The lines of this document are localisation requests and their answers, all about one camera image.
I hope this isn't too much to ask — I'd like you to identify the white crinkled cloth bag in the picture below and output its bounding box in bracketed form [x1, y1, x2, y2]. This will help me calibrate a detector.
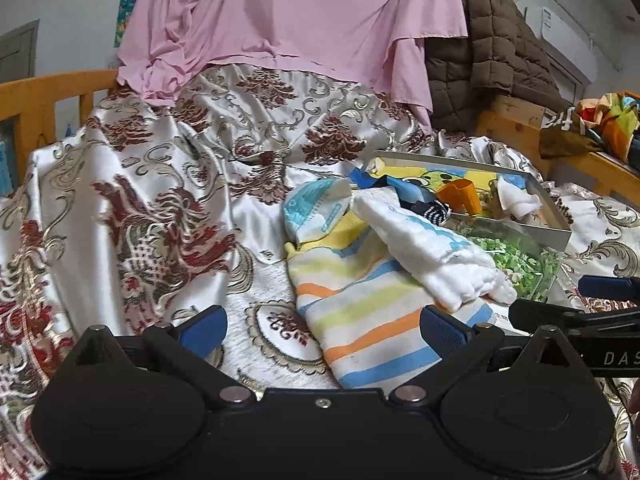
[352, 192, 519, 311]

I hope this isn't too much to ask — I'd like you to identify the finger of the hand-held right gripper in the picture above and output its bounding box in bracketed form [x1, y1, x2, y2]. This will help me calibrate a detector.
[509, 299, 588, 335]
[579, 275, 640, 305]

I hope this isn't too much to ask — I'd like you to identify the blue and white packet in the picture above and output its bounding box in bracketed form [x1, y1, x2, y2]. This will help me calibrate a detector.
[282, 178, 354, 241]

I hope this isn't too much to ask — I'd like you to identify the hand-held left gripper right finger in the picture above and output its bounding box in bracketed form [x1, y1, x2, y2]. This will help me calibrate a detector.
[389, 304, 587, 407]

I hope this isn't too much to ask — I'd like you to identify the white paper packet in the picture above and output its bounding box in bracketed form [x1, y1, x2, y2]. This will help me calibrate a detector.
[486, 302, 522, 337]

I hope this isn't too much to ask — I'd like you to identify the white air conditioner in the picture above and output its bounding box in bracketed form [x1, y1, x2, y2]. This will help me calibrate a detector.
[537, 6, 599, 84]

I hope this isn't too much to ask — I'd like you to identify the white cloth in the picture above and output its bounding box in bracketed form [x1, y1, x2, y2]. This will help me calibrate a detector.
[492, 177, 544, 219]

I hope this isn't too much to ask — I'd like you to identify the blue cloth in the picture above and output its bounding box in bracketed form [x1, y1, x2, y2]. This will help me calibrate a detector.
[349, 167, 427, 211]

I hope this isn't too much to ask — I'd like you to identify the pink bed sheet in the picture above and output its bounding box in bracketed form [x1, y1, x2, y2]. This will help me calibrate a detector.
[116, 0, 470, 126]

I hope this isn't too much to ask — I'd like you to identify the striped pastel towel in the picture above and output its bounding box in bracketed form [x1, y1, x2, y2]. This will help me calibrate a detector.
[285, 210, 501, 391]

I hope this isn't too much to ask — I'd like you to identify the clear bag of green bits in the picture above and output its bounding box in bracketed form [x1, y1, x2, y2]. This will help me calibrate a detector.
[452, 215, 564, 304]

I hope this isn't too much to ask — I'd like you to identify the wooden bed rail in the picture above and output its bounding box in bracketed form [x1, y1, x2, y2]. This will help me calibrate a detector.
[0, 69, 121, 196]

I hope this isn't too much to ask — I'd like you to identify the orange plastic cup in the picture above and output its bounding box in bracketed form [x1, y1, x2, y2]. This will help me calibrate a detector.
[436, 178, 484, 216]

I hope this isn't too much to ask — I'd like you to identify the cartoon print box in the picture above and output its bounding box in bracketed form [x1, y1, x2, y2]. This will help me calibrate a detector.
[367, 150, 574, 254]

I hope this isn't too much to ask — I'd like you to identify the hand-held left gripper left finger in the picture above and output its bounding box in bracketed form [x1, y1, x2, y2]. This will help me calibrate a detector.
[61, 304, 255, 409]

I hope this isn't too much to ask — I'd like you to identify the colourful patterned cloth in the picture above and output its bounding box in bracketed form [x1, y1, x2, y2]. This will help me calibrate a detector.
[572, 91, 640, 163]

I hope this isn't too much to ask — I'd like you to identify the brown printed cloth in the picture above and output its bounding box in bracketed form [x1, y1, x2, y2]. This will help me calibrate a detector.
[540, 106, 608, 160]

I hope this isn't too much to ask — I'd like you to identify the wooden bed frame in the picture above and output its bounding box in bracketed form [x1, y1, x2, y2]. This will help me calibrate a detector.
[475, 95, 640, 211]

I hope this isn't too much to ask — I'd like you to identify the brown quilted jacket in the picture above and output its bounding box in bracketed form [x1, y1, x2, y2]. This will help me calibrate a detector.
[424, 0, 574, 134]

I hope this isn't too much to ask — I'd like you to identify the navy striped sock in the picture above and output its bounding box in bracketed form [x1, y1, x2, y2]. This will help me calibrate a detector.
[402, 200, 452, 231]

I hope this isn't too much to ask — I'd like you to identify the grey door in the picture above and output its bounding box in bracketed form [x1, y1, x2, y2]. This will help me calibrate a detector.
[0, 20, 40, 79]

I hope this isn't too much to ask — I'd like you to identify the floral satin blanket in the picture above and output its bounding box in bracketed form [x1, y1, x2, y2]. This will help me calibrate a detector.
[0, 62, 640, 480]

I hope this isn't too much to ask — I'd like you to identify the colourful wall poster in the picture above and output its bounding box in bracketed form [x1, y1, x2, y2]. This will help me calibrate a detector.
[114, 0, 151, 49]

